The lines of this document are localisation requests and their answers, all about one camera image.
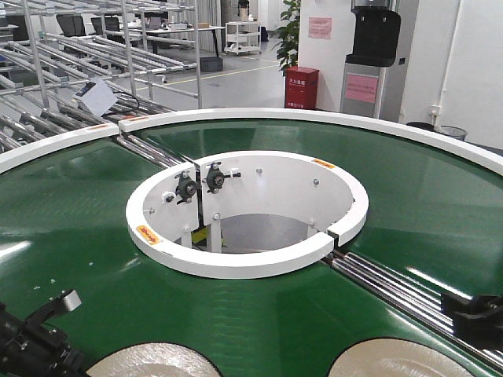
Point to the steel conveyor rollers right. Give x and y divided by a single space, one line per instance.
417 301

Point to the green potted plant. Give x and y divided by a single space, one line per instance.
288 33

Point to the steel conveyor rollers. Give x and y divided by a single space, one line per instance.
151 152
417 301

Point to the white rail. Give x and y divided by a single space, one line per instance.
475 154
36 149

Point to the black water dispenser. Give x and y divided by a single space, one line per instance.
377 27

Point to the red fire extinguisher box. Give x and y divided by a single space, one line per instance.
301 87

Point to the white control box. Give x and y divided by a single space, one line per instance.
96 97

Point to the wire waste basket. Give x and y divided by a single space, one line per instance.
454 132

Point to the beige ceramic plate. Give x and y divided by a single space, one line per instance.
394 357
154 359

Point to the white wheeled cart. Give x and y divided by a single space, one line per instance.
242 37

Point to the steel conveyor rollers left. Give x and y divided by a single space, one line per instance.
151 152

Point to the metal roller rack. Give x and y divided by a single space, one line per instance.
51 49

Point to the white outer rail right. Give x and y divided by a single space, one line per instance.
475 154

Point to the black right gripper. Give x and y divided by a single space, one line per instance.
476 320

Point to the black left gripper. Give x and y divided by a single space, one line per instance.
30 349

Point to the white outer rail left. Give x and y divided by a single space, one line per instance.
36 149

